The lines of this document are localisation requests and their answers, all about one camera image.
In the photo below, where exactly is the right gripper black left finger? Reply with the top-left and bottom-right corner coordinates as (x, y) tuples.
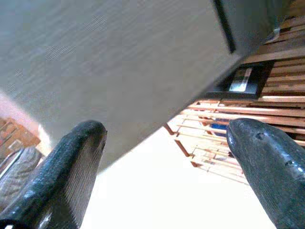
(0, 120), (107, 229)

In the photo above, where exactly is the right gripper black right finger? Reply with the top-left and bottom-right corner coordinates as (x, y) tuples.
(225, 118), (305, 229)

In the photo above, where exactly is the small silver fridge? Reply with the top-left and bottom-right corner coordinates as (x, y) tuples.
(220, 0), (285, 57)

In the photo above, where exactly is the grey robot right leg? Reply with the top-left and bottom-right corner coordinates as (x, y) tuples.
(0, 146), (45, 210)

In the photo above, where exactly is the wooden slatted rack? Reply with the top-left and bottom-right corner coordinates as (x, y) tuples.
(164, 0), (305, 186)

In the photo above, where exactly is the black box with label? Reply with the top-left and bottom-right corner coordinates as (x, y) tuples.
(206, 61), (275, 100)

